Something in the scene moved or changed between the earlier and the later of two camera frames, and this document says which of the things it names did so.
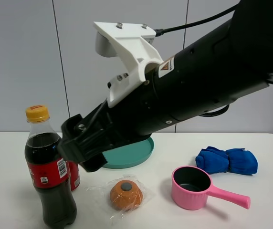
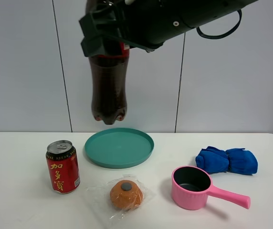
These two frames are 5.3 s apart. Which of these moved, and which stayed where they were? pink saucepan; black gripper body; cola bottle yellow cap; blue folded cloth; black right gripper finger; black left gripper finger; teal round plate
Moved: black right gripper finger; cola bottle yellow cap; black gripper body; black left gripper finger
Stayed: pink saucepan; blue folded cloth; teal round plate
